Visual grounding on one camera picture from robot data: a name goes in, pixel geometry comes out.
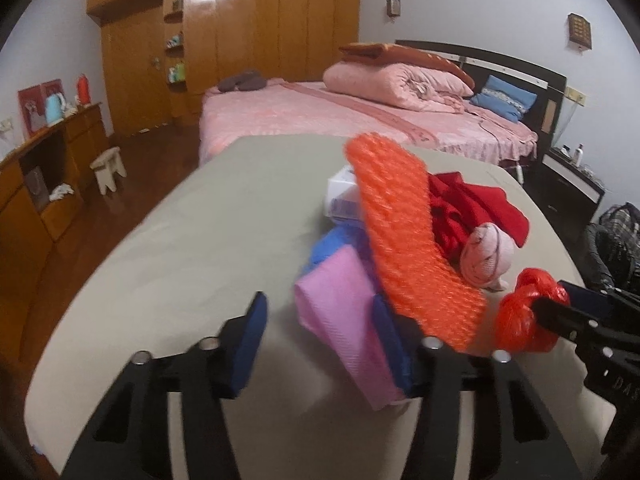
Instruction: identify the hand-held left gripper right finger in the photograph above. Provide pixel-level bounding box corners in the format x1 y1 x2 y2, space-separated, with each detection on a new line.
372 292 583 480

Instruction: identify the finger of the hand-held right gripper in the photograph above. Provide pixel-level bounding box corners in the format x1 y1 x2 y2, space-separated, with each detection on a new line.
557 280 640 328
532 297 640 356

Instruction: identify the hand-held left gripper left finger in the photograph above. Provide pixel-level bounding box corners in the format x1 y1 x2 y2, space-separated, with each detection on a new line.
60 291 268 480

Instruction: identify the red plastic bag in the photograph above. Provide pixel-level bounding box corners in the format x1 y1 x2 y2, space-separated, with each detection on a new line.
495 268 571 354

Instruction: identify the pink cloth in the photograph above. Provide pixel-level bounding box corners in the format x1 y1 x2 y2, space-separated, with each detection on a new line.
293 247 416 411

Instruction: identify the pink white sock ball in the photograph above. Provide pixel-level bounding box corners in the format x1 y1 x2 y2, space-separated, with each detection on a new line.
460 222 517 292

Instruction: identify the blue cloth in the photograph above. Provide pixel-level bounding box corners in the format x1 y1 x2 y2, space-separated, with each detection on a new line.
306 222 381 273

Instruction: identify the orange bubble wrap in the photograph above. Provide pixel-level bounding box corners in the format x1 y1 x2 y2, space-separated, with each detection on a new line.
344 131 488 353

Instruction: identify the white cardboard box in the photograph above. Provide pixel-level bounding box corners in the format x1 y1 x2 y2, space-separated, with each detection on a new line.
322 165 368 223

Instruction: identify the plaid cloth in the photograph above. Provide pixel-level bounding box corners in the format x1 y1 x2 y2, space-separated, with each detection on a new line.
597 202 640 261

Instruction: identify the black white nightstand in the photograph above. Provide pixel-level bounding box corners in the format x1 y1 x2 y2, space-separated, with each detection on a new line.
530 147 606 231

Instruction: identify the large blue pillow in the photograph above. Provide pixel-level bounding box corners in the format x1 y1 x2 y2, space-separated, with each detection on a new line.
470 75 538 122

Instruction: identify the small white stool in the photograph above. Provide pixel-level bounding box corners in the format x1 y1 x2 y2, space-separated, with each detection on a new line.
90 146 127 196

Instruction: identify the dark wooden headboard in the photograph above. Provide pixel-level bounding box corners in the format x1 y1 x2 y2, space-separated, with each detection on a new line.
395 39 568 136

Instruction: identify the bed with pink sheet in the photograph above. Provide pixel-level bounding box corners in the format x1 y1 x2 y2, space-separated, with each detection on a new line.
198 80 538 167

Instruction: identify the grey purple cloth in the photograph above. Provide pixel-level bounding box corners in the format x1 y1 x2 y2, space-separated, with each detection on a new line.
217 71 266 93

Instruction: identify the folded pink quilt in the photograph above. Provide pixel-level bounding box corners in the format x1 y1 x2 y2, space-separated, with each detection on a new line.
322 60 476 113

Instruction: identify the wooden sideboard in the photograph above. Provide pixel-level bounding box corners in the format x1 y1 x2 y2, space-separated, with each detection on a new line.
0 102 111 271

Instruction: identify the red-brown patterned pillow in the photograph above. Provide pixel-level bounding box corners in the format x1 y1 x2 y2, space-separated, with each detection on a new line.
338 42 476 91

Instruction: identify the light blue kettle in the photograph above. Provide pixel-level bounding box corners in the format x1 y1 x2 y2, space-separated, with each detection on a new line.
45 92 68 126

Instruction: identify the wooden wardrobe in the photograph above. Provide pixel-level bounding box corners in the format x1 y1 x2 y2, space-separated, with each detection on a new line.
86 0 362 136

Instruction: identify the red gift box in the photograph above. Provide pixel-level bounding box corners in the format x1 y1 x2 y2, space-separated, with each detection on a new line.
17 79 65 140

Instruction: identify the wooden lattice wall ornament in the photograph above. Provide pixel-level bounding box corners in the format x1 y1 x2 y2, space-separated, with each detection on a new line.
567 12 592 51

